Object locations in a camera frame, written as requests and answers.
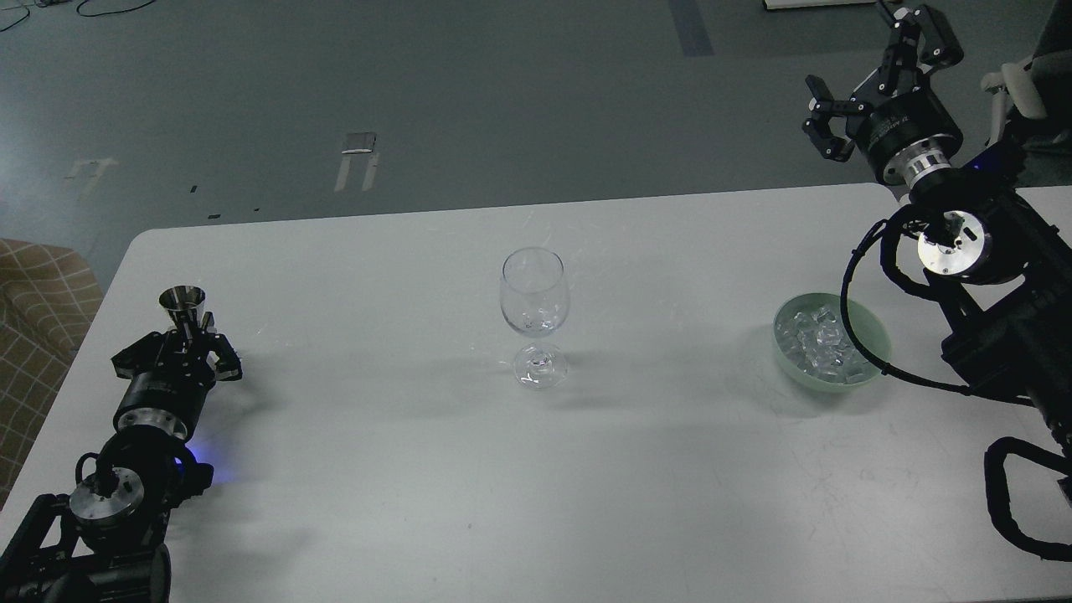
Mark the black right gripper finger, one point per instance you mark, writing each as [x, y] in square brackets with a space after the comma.
[921, 42]
[823, 109]

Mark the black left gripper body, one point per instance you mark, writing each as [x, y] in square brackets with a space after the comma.
[163, 394]

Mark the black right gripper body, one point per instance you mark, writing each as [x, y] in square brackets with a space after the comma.
[894, 124]

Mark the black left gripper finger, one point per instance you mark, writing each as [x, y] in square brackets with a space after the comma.
[156, 351]
[213, 359]

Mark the steel cocktail jigger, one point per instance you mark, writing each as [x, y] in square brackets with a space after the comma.
[184, 306]

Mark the clear ice cubes pile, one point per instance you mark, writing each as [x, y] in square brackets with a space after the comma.
[815, 341]

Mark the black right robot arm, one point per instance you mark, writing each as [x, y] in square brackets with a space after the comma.
[966, 239]

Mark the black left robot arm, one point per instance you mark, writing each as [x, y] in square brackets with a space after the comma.
[105, 541]

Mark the clear wine glass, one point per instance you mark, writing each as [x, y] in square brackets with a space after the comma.
[534, 299]

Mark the white office chair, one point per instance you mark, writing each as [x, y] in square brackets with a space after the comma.
[1031, 111]

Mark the white board on floor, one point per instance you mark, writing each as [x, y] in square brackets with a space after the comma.
[778, 5]

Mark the green bowl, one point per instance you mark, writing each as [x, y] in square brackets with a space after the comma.
[864, 330]

